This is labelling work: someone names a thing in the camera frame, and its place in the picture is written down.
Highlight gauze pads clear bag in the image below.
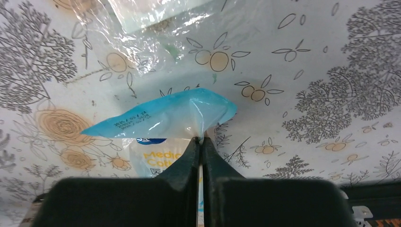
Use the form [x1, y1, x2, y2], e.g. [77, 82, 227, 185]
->
[70, 0, 224, 76]

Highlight blue cotton ball bag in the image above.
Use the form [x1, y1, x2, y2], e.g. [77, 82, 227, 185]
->
[80, 87, 238, 227]

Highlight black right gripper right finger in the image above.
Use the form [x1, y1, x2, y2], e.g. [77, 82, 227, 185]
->
[202, 138, 355, 227]

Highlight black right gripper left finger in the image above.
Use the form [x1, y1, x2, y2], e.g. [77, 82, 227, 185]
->
[33, 138, 200, 227]

